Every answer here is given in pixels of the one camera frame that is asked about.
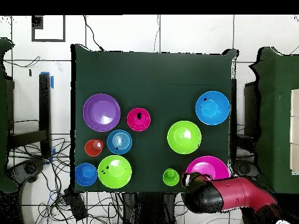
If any black pedestal leg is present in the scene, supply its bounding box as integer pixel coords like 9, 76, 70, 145
6, 158, 46, 185
233, 158, 260, 179

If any black power box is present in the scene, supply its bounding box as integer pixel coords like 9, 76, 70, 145
64, 188, 89, 221

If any wide purple plastic bowl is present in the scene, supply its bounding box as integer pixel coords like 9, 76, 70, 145
82, 93, 121, 133

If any tangle of black cables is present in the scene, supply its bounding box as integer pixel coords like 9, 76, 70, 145
9, 137, 123, 224

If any black square floor frame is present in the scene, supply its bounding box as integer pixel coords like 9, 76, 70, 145
31, 15, 66, 43

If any white box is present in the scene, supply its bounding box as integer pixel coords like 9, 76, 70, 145
289, 88, 299, 176

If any blue straight-sided bowl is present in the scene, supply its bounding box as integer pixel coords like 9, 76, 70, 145
106, 129, 133, 155

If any black camera cable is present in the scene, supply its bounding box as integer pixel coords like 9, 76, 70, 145
83, 15, 105, 51

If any green plastic cup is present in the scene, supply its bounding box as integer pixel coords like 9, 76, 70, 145
162, 167, 180, 187

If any green plastic bowl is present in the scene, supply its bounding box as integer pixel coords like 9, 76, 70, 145
97, 155, 133, 189
166, 120, 202, 155

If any neighbouring green covered table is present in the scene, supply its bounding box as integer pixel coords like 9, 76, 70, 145
248, 46, 299, 199
0, 38, 18, 194

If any large light blue bowl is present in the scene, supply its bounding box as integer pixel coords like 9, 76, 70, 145
195, 90, 231, 126

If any orange plastic cup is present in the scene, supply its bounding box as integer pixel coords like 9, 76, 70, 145
84, 139, 105, 158

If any large pink plastic bowl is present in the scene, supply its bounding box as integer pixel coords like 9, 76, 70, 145
185, 155, 231, 180

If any small dark blue bowl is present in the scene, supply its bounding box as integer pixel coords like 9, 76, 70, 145
74, 162, 98, 187

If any dark green tablecloth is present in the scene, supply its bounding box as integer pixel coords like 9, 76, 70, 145
71, 44, 239, 194

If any small crimson plastic bowl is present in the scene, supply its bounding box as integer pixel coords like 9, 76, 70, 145
126, 107, 152, 132

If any black metal stand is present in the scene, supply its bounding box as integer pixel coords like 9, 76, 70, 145
6, 72, 53, 159

